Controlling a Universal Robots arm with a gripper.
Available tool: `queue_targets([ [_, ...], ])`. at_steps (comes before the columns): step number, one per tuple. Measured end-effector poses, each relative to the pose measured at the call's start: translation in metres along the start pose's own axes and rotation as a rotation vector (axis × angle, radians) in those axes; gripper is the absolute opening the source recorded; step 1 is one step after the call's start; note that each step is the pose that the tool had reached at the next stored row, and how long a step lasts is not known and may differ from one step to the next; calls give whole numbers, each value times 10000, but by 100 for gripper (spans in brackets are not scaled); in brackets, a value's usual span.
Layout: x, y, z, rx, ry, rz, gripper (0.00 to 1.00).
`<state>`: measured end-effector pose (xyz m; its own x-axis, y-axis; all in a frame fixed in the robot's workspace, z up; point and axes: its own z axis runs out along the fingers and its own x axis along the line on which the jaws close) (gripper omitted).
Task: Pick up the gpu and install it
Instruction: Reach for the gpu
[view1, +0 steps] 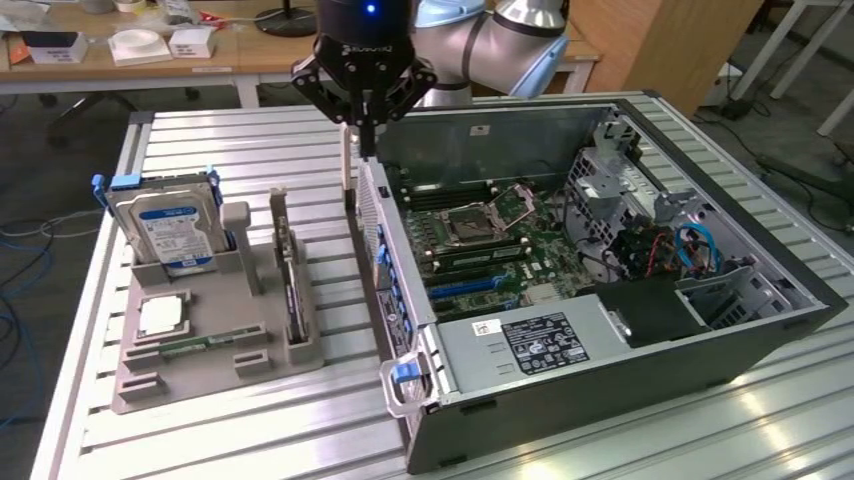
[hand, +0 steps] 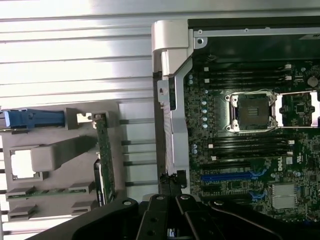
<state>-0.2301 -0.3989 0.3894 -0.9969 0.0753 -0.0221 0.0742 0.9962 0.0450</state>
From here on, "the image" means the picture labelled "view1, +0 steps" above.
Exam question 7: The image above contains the blue floor cable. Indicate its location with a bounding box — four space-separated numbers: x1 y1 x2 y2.
0 234 55 426

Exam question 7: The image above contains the blue disk wire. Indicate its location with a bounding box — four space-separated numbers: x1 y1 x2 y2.
672 223 723 274

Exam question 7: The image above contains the hard disk with blue label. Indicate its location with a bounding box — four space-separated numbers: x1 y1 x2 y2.
109 192 219 276

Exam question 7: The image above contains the beige case handle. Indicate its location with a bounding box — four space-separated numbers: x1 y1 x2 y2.
339 123 363 191

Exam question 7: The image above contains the green RAM stick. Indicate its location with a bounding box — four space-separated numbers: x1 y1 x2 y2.
159 332 259 354

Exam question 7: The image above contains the silver CPU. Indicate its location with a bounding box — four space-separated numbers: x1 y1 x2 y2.
136 298 185 336

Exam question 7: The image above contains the grey case handle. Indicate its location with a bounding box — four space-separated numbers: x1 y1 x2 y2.
377 351 443 419

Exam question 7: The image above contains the small white labelled box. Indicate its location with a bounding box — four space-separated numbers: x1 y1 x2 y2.
167 27 219 60

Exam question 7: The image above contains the CPU socket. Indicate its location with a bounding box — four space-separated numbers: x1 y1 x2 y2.
436 202 508 246

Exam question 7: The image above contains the blue expansion slot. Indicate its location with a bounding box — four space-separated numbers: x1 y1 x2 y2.
426 277 508 301

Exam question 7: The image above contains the metal socket cover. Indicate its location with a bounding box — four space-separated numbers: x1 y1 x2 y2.
490 183 539 229

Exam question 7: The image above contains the wooden desk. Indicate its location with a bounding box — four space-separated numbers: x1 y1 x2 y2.
0 0 602 109

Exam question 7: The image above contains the grey power supply unit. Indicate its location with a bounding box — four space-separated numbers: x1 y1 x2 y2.
419 294 635 396

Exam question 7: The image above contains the graphics card with metal bracket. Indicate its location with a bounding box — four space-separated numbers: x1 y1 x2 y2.
268 186 316 347

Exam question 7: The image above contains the green motherboard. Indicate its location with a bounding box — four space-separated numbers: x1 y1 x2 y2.
390 167 575 321

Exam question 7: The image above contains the black RAM stick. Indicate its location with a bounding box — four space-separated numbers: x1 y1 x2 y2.
432 244 526 271

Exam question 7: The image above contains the black monitor base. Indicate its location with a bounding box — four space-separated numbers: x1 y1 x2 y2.
255 0 321 37

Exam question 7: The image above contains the grey parts rack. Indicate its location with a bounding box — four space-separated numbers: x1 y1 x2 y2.
111 201 327 416

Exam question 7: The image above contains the white box with round insert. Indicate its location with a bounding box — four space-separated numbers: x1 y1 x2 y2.
107 28 173 67

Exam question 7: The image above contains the grey floor cable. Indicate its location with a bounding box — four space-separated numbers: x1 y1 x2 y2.
0 209 105 241

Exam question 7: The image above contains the blue disk caddy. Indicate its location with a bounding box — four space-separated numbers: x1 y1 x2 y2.
91 167 223 261

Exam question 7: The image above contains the white box with black lid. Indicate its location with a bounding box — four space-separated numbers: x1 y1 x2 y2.
19 30 89 65

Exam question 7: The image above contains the tall metal disk bay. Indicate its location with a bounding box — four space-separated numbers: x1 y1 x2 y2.
566 118 675 241

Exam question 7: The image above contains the black chair base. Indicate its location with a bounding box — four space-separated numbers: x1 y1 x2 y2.
39 88 139 147

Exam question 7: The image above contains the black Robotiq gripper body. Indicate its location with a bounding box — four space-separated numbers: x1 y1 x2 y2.
312 0 419 91

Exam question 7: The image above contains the black open PC case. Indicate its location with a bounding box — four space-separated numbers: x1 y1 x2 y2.
340 97 850 475

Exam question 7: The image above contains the white table frame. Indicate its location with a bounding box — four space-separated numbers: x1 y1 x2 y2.
730 0 854 137

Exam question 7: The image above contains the wooden cabinet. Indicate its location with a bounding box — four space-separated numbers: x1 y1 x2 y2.
566 0 766 119

